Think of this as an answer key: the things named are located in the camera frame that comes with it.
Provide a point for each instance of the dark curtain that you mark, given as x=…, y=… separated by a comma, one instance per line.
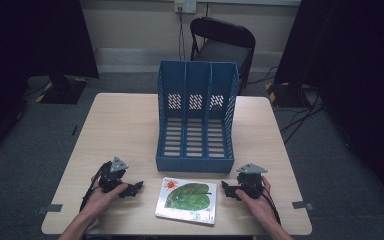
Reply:
x=356, y=66
x=20, y=50

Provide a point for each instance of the person's left hand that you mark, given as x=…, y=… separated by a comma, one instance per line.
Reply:
x=101, y=199

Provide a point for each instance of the green leaf picture book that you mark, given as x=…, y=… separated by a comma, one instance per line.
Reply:
x=188, y=200

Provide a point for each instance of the black stand base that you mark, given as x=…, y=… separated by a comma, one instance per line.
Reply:
x=286, y=95
x=63, y=90

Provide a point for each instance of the black folding chair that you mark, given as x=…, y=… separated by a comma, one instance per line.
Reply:
x=225, y=43

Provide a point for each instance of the grey tape strip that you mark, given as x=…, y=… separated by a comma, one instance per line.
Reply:
x=301, y=205
x=51, y=208

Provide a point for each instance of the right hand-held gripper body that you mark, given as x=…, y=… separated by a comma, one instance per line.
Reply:
x=251, y=181

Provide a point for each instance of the blue plastic file rack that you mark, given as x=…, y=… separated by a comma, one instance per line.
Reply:
x=196, y=133

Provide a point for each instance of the person's right hand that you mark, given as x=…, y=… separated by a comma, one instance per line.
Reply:
x=258, y=205

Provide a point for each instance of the white wall socket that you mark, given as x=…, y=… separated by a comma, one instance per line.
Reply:
x=185, y=6

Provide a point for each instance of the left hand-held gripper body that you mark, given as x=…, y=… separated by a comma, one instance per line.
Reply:
x=112, y=175

